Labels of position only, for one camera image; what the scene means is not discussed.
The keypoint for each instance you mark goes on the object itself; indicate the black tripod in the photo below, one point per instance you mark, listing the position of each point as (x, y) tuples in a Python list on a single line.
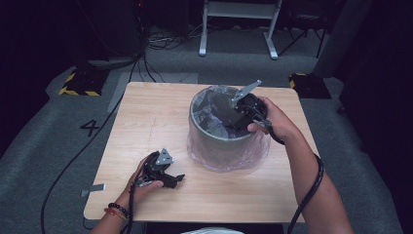
[(303, 29)]

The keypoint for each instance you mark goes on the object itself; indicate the large yellow-black striped base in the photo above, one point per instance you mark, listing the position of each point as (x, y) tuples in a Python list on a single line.
[(84, 83)]

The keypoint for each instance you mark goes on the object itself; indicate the white metal stand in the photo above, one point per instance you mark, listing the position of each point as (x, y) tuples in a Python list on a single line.
[(240, 9)]

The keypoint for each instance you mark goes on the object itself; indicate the green plastic bin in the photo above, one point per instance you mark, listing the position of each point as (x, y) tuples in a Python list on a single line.
[(207, 146)]

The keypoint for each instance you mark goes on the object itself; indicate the purple plastic bag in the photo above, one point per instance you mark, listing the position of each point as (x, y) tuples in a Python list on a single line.
[(207, 120)]

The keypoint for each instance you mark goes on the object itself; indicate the black equipment stand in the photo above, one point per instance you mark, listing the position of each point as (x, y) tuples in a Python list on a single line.
[(110, 29)]

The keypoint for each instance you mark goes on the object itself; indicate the person's right hand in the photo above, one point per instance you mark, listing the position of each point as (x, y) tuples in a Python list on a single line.
[(277, 125)]

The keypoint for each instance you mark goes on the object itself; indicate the grey tape strip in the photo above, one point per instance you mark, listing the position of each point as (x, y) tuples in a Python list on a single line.
[(94, 188)]

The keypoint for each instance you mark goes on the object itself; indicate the grey column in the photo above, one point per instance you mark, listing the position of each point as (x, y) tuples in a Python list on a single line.
[(341, 35)]

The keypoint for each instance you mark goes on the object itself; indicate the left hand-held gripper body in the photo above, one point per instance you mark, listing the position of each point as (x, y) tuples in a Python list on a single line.
[(157, 169)]

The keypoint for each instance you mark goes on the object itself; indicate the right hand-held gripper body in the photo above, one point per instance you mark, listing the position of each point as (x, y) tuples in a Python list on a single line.
[(250, 110)]

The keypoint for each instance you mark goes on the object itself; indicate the small yellow-black striped base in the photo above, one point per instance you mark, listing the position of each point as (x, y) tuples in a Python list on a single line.
[(308, 86)]

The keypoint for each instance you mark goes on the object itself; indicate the person's white clothing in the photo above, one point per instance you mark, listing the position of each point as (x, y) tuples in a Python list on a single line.
[(211, 231)]

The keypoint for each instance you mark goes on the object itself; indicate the person's left hand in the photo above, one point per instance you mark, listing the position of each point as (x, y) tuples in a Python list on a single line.
[(139, 193)]

